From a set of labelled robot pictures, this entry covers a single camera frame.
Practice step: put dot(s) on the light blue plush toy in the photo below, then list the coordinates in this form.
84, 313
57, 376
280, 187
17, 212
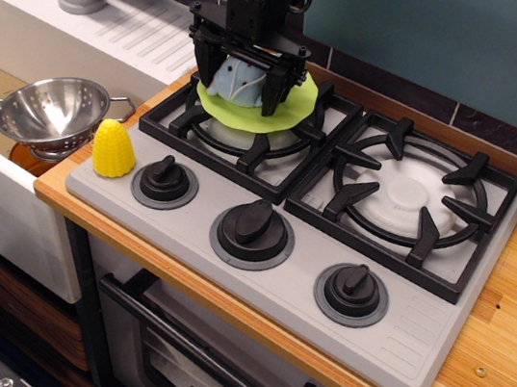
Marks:
239, 83

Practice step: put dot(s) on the yellow toy corn cob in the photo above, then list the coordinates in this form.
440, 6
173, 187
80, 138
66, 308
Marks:
112, 151

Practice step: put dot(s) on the black stove knob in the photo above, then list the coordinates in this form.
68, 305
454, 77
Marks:
351, 295
164, 185
252, 237

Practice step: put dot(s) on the black right stove knob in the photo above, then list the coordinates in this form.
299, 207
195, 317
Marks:
351, 295

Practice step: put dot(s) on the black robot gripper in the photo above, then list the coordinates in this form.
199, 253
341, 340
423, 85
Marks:
255, 30

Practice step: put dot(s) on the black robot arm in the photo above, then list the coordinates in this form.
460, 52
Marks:
256, 32

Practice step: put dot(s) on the black middle stove knob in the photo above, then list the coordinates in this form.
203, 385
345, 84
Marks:
252, 237

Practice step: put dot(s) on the stainless steel colander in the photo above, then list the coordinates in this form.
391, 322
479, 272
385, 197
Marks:
54, 117

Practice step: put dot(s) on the black oven door handle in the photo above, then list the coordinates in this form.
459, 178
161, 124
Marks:
199, 355

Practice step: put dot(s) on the lime green round plate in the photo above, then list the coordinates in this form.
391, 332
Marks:
298, 105

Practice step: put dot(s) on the black right burner grate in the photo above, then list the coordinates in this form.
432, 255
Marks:
418, 207

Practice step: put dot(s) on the white toy sink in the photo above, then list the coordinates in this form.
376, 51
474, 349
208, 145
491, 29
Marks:
132, 48

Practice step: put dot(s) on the toy oven door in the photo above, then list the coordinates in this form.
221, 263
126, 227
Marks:
160, 338

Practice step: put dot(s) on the grey toy stove top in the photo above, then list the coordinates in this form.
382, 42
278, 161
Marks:
405, 349

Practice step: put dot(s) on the black burner grate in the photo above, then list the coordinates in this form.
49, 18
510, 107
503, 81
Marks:
418, 207
269, 164

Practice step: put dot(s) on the black left burner grate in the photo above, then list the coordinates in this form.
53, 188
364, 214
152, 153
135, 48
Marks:
269, 164

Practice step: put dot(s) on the black left stove knob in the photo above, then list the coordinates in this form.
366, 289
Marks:
164, 185

